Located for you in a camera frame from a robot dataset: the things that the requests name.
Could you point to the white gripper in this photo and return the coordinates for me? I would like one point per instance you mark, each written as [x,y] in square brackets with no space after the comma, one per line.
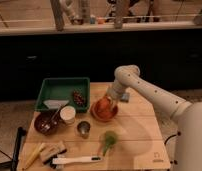
[115,92]

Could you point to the red apple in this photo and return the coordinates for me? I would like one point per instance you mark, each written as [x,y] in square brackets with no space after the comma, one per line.
[104,105]

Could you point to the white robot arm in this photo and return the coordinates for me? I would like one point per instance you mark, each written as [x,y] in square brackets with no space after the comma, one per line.
[187,115]

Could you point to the red bowl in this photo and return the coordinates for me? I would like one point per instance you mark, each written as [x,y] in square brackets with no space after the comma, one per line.
[103,117]

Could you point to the dark brown bowl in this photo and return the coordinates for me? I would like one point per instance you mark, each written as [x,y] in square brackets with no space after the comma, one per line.
[40,121]

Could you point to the brown pinecone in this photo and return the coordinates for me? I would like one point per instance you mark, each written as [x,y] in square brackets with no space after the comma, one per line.
[78,98]

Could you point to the green pear toy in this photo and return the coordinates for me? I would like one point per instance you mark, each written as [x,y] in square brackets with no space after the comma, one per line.
[108,140]

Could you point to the small metal cup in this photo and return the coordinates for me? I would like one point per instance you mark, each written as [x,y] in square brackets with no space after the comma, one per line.
[83,128]

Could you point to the white paper cup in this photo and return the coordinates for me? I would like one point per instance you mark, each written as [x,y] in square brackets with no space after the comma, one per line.
[67,114]

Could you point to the green plastic tray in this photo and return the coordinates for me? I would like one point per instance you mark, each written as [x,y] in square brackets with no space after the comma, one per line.
[64,89]

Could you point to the metal spoon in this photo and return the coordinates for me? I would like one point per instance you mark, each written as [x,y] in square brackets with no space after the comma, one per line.
[53,120]

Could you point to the white cloth in tray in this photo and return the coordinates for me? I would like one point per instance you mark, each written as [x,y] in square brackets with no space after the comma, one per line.
[55,104]

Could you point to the wooden block brush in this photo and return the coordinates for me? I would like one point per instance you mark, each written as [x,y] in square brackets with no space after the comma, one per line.
[52,150]

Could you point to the yellow banana toy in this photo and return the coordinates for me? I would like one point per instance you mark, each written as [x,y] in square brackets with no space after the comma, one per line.
[33,155]

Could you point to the white handled brush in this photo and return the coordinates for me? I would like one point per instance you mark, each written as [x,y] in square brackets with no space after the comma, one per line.
[84,159]

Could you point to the black chair frame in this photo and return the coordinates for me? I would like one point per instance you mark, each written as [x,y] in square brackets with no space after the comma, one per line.
[20,134]

